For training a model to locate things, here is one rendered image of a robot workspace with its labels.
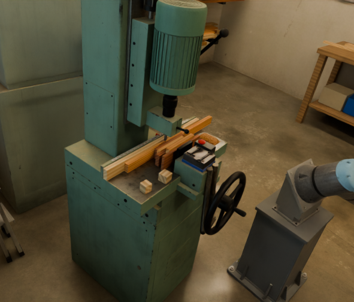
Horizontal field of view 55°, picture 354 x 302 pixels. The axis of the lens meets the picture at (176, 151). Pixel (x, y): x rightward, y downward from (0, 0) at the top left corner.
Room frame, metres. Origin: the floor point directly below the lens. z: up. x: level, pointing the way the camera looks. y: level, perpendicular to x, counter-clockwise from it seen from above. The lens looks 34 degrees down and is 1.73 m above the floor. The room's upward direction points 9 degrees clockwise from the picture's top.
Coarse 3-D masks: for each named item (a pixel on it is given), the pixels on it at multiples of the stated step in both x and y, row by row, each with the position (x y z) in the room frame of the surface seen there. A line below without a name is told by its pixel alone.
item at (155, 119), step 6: (156, 108) 1.28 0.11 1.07; (162, 108) 1.29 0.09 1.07; (150, 114) 1.24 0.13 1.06; (156, 114) 1.23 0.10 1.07; (150, 120) 1.24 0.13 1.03; (156, 120) 1.22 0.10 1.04; (162, 120) 1.20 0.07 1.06; (168, 120) 1.19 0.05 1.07; (174, 120) 1.20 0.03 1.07; (180, 120) 1.22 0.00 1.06; (150, 126) 1.24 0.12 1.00; (156, 126) 1.22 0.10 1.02; (162, 126) 1.20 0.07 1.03; (168, 126) 1.19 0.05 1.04; (174, 126) 1.19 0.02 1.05; (180, 126) 1.23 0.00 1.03; (162, 132) 1.20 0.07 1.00; (168, 132) 1.18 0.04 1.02; (174, 132) 1.20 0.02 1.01
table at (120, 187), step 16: (224, 144) 1.35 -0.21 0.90; (128, 176) 1.01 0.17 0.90; (144, 176) 1.03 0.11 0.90; (176, 176) 1.06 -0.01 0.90; (112, 192) 0.95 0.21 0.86; (128, 192) 0.92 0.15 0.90; (160, 192) 0.96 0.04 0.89; (192, 192) 1.01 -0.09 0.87; (128, 208) 0.91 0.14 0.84; (144, 208) 0.89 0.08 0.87
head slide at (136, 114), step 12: (132, 24) 1.26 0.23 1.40; (144, 24) 1.23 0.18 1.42; (132, 36) 1.26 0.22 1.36; (144, 36) 1.23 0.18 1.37; (132, 48) 1.26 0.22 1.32; (144, 48) 1.23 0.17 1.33; (132, 60) 1.26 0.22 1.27; (144, 60) 1.22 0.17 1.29; (132, 72) 1.25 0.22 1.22; (144, 72) 1.22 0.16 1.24; (132, 84) 1.25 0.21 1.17; (144, 84) 1.23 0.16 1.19; (132, 96) 1.25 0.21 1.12; (144, 96) 1.23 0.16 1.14; (156, 96) 1.30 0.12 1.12; (132, 108) 1.25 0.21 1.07; (144, 108) 1.24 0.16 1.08; (132, 120) 1.25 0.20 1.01; (144, 120) 1.24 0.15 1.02
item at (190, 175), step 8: (176, 160) 1.08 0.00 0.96; (216, 160) 1.13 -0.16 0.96; (176, 168) 1.08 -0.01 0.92; (184, 168) 1.06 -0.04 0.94; (192, 168) 1.05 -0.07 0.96; (184, 176) 1.06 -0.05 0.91; (192, 176) 1.04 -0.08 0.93; (200, 176) 1.02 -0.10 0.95; (184, 184) 1.05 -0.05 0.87; (192, 184) 1.03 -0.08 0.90; (200, 184) 1.02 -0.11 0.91
